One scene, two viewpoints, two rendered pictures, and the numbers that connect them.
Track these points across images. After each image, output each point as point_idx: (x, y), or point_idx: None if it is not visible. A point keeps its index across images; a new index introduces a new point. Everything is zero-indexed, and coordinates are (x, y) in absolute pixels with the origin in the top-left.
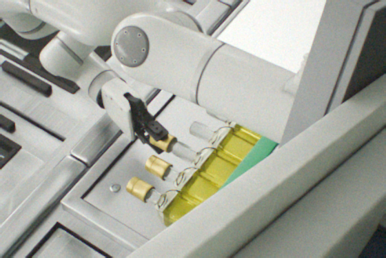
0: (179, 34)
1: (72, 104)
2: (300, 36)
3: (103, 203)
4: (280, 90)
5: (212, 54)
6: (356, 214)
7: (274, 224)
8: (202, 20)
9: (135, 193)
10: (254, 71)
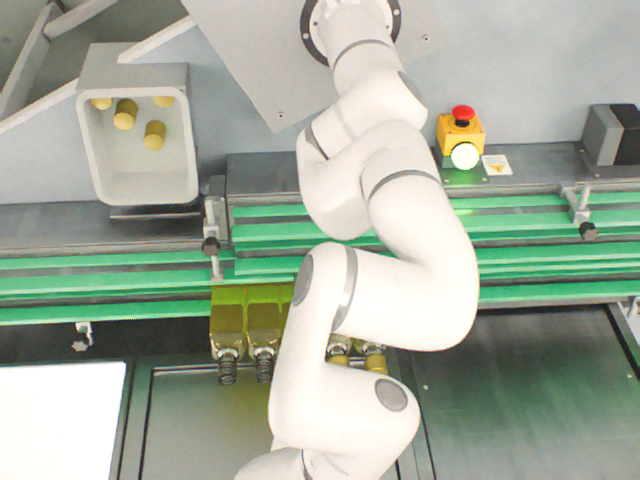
0: (374, 58)
1: None
2: (8, 440)
3: (387, 474)
4: (363, 6)
5: (371, 39)
6: None
7: None
8: None
9: (386, 367)
10: (361, 19)
